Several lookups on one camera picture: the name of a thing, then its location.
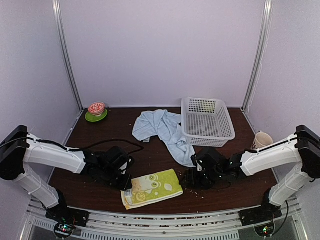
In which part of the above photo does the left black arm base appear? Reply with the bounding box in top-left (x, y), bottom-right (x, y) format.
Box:
top-left (42, 189), bottom-right (89, 227)

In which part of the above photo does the red patterned bowl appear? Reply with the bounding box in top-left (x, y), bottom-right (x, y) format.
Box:
top-left (88, 102), bottom-right (106, 117)

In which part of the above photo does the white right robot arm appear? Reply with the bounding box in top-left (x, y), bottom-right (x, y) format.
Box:
top-left (180, 125), bottom-right (320, 221)

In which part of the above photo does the beige patterned mug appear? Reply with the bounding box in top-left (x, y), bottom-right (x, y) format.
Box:
top-left (250, 131), bottom-right (274, 150)

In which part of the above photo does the left aluminium frame post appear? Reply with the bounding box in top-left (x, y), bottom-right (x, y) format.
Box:
top-left (52, 0), bottom-right (84, 111)

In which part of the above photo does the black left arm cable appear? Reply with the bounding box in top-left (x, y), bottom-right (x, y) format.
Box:
top-left (24, 136), bottom-right (145, 157)

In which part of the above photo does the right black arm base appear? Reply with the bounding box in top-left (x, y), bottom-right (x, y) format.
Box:
top-left (239, 188), bottom-right (282, 226)

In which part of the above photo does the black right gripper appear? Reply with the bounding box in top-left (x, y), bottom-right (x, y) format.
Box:
top-left (179, 168), bottom-right (223, 191)

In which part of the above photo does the green patterned towel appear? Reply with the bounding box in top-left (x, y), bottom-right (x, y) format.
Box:
top-left (121, 169), bottom-right (184, 210)

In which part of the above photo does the right aluminium frame post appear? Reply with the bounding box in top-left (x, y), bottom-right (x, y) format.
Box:
top-left (242, 0), bottom-right (273, 113)

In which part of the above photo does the light blue towel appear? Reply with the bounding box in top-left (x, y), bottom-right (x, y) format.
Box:
top-left (132, 109), bottom-right (195, 168)

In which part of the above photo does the green plate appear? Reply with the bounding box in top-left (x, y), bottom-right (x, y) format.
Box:
top-left (85, 108), bottom-right (108, 123)

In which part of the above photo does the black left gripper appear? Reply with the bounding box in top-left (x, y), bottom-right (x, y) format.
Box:
top-left (100, 166), bottom-right (133, 191)

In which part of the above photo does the aluminium frame post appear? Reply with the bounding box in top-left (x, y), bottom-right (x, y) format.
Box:
top-left (242, 0), bottom-right (273, 113)
top-left (52, 0), bottom-right (84, 111)

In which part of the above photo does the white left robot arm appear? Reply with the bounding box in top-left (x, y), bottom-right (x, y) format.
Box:
top-left (0, 125), bottom-right (135, 222)

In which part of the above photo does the white plastic basket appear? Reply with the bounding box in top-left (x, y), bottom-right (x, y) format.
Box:
top-left (181, 97), bottom-right (236, 148)

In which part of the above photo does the aluminium front rail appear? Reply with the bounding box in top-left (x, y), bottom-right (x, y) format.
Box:
top-left (21, 197), bottom-right (310, 240)

